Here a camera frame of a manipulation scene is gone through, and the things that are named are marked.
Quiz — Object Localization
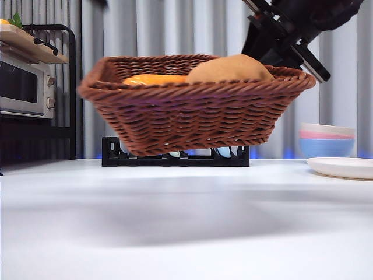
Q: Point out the brown wicker basket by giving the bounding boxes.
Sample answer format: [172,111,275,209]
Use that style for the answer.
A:
[78,54,317,157]

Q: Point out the cream toaster oven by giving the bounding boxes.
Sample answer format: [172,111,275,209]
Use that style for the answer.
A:
[0,54,56,119]

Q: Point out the black dish rack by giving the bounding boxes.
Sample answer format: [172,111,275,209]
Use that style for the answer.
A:
[101,136,251,167]

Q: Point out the black metal shelf frame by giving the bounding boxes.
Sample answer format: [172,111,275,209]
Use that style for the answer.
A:
[0,24,77,176]

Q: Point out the wooden board with black handle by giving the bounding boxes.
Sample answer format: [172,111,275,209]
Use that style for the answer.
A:
[0,24,69,64]

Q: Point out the grey pleated curtain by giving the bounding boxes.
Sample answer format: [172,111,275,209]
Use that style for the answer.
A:
[0,0,373,160]

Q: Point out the green leaves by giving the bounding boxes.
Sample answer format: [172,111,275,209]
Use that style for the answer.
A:
[8,13,24,30]

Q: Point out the white flat plate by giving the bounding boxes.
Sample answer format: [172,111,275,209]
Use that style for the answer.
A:
[306,157,373,180]

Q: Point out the pink bowl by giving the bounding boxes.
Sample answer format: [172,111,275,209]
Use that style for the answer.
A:
[300,130,356,141]

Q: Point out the orange-yellow corn cob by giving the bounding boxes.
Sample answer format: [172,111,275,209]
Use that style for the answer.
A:
[122,73,189,86]

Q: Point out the tan potato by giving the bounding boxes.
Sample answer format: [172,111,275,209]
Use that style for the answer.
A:
[185,54,275,85]

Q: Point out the blue bowl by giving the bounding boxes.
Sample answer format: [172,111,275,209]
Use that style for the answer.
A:
[300,138,356,160]

